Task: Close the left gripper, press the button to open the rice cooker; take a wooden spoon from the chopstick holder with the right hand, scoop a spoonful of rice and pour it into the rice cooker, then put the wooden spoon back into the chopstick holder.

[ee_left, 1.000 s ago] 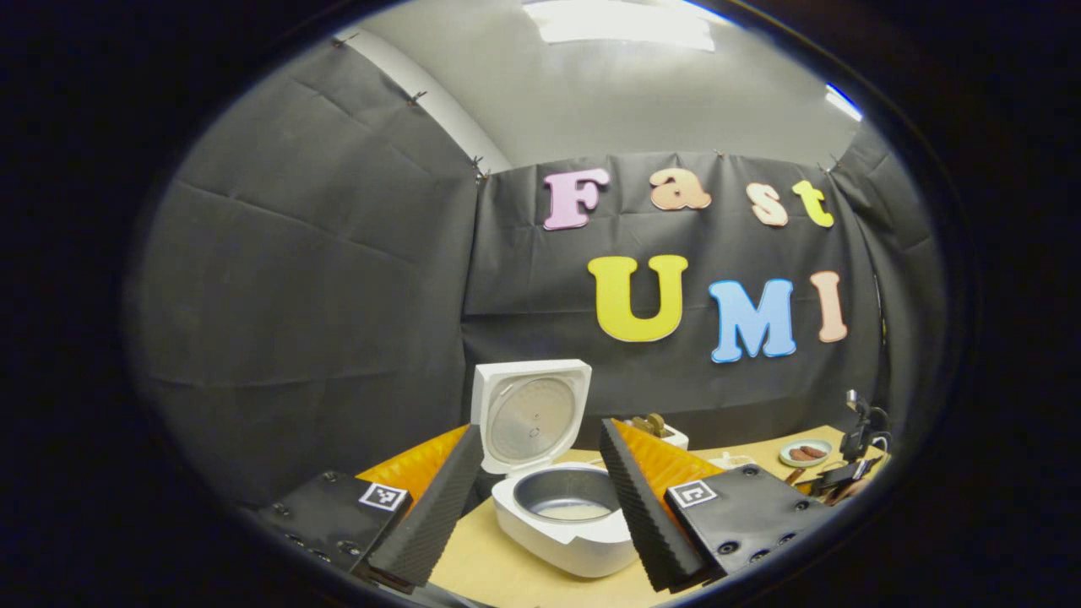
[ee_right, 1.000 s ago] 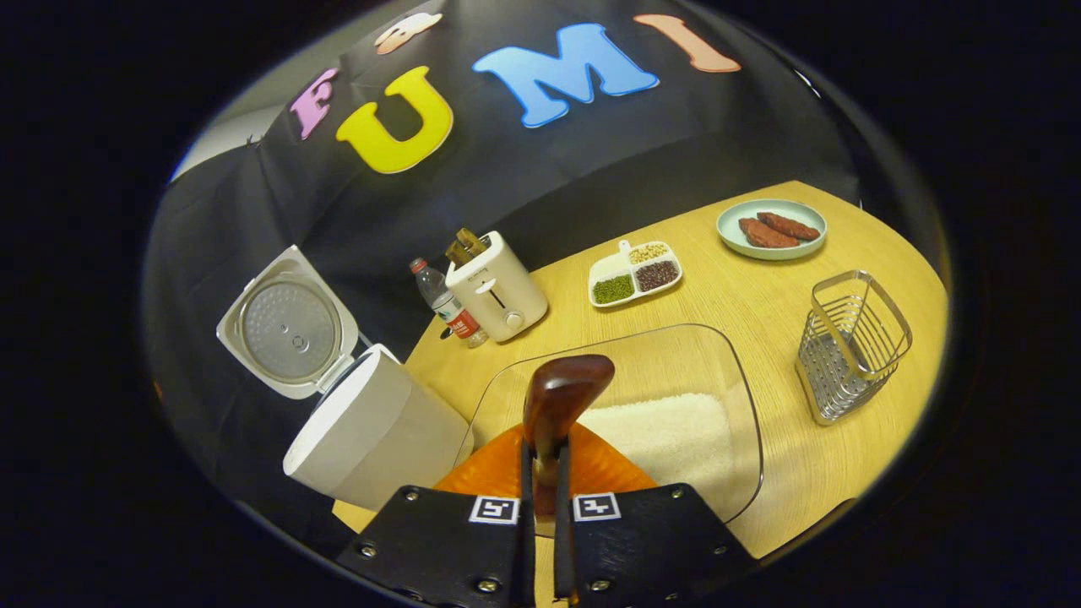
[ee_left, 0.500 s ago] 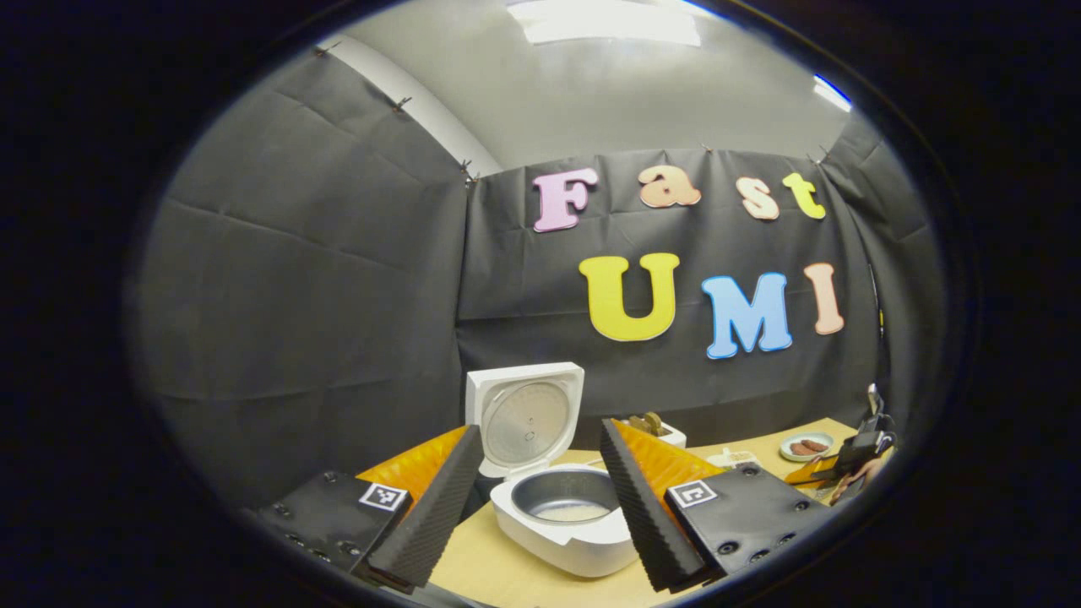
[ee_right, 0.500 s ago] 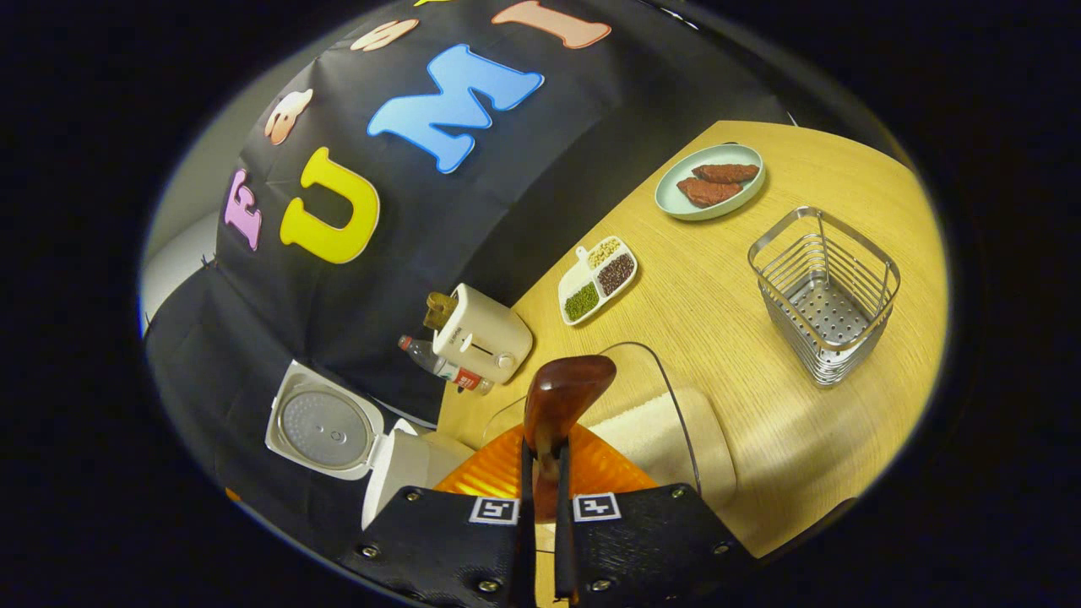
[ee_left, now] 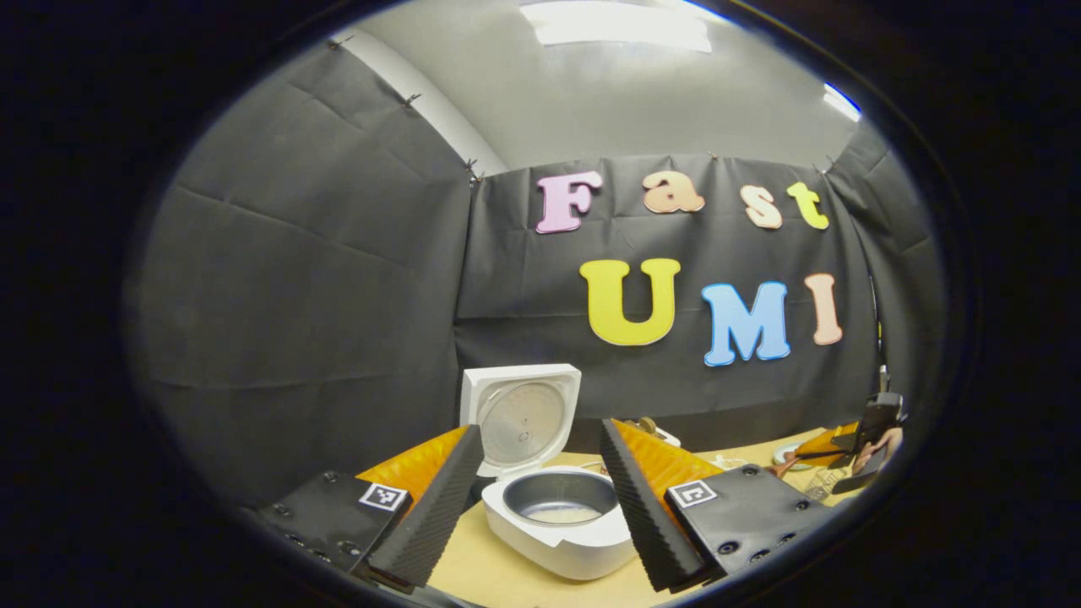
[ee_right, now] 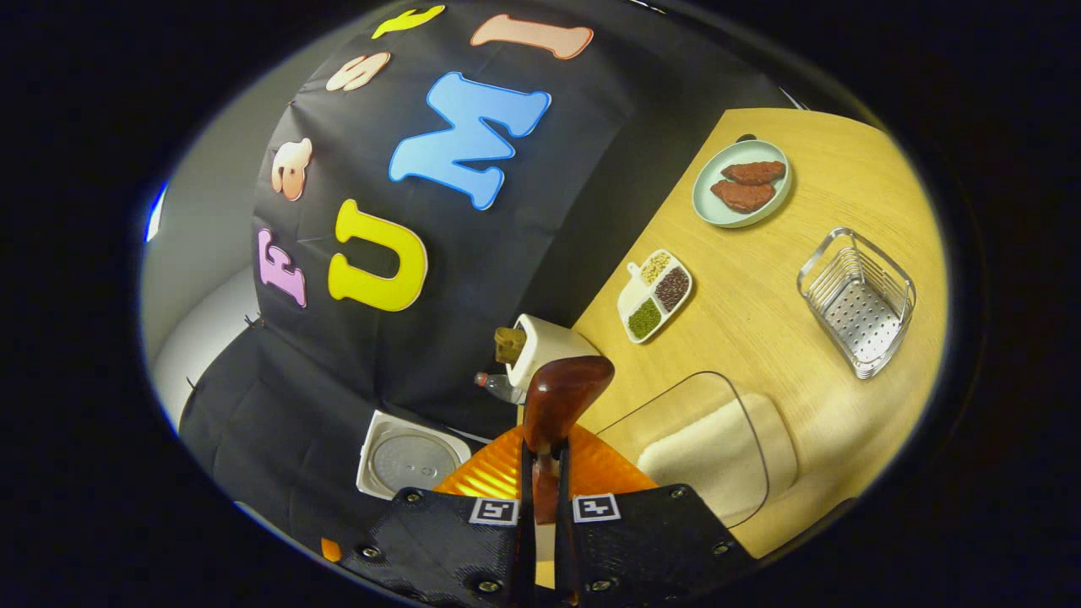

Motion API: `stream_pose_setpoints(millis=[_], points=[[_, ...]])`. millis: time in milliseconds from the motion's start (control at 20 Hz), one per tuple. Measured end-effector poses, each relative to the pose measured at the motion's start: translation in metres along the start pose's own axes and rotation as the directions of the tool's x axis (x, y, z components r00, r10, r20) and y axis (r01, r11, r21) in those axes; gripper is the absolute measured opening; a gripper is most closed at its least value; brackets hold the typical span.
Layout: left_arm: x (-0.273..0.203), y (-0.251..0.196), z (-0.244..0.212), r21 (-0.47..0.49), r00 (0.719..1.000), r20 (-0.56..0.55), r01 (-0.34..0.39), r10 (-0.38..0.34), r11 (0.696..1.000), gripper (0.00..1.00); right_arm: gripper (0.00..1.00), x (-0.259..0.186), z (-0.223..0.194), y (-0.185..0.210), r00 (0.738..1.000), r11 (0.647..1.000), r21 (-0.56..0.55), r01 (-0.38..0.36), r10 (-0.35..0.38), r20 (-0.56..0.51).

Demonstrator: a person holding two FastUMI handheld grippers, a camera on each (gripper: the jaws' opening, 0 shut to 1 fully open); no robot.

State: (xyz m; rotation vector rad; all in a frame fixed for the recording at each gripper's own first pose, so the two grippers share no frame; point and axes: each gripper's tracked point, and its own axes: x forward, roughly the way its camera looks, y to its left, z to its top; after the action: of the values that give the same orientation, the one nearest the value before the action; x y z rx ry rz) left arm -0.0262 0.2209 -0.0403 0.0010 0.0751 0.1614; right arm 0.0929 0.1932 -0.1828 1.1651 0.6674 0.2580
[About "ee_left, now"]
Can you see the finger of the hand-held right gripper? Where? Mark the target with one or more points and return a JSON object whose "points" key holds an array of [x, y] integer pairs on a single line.
{"points": [[832, 443]]}

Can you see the pale green plate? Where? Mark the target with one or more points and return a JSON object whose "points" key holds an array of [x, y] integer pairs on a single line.
{"points": [[787, 447]]}

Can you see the black backdrop cloth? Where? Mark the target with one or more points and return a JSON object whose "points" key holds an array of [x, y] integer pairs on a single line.
{"points": [[321, 279]]}

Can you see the white toaster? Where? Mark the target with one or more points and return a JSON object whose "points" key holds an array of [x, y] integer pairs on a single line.
{"points": [[667, 436]]}

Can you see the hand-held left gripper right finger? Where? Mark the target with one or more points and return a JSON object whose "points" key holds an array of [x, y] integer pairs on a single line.
{"points": [[642, 515]]}

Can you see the ceiling light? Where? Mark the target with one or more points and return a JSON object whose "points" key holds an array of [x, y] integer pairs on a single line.
{"points": [[621, 25]]}

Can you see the white rice cooker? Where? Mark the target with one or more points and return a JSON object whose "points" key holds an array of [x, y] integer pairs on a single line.
{"points": [[557, 549]]}

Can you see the brown toast slice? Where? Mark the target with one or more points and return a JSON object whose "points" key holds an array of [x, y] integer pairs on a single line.
{"points": [[648, 425]]}

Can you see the brown wooden spoon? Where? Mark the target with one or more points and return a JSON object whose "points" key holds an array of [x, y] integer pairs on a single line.
{"points": [[785, 465]]}

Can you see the white rice heap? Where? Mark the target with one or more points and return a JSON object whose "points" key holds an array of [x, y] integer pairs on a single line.
{"points": [[564, 513]]}

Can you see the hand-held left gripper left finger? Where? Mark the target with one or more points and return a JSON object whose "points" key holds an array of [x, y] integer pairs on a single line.
{"points": [[435, 515]]}

